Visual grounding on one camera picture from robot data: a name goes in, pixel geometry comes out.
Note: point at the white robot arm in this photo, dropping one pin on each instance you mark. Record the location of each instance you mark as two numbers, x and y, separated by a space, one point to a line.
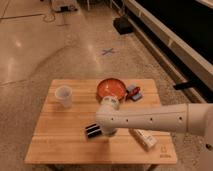
194 118

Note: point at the orange bowl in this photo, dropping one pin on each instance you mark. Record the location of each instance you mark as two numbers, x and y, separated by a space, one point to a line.
111 87

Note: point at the translucent plastic cup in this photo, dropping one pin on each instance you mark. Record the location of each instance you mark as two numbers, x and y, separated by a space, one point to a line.
63 95

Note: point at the black box on floor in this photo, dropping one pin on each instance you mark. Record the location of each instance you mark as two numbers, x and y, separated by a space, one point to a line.
122 25

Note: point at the white plastic bottle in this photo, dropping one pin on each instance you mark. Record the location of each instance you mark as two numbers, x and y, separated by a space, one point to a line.
146 139

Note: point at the white device on floor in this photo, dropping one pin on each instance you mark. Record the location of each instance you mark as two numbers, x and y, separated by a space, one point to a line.
63 5

